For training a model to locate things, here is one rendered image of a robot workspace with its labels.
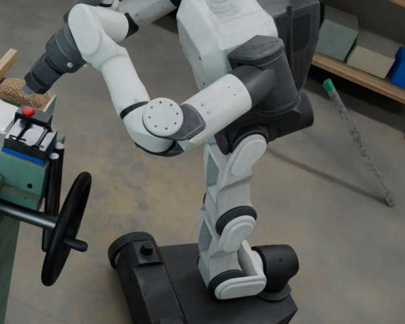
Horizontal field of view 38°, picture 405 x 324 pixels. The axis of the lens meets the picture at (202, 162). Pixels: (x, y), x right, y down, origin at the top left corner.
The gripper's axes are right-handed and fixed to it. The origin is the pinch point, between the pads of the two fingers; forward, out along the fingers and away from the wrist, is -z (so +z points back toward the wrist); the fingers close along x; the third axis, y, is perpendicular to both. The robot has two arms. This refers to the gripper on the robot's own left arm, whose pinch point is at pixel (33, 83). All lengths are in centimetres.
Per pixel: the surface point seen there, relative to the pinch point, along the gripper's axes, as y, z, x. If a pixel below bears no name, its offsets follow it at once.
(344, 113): -136, -2, 160
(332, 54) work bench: -145, -13, 256
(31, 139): -8.0, -7.0, -6.9
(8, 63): 5.5, -22.9, 29.0
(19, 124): -4.3, -9.1, -3.2
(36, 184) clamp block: -16.0, -13.3, -10.6
